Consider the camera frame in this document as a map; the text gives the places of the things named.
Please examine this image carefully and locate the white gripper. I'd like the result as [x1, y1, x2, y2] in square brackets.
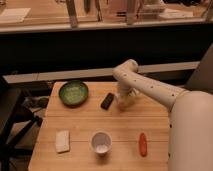
[116, 93, 133, 109]

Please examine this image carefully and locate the white bottle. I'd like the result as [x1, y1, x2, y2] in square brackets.
[126, 89, 138, 106]

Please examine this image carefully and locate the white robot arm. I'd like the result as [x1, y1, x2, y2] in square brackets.
[113, 59, 213, 171]

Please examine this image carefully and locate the green ceramic bowl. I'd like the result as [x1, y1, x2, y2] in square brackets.
[58, 80, 89, 106]

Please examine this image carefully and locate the black rectangular block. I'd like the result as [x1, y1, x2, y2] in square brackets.
[101, 93, 114, 110]

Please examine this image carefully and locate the white paper cup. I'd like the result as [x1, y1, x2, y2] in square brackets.
[90, 132, 112, 156]

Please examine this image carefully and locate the orange carrot toy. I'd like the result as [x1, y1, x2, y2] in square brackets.
[139, 133, 147, 157]

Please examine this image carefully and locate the white sponge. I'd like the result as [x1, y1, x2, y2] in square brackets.
[55, 130, 70, 153]

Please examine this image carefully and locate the black chair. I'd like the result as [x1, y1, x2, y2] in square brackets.
[0, 75, 42, 171]

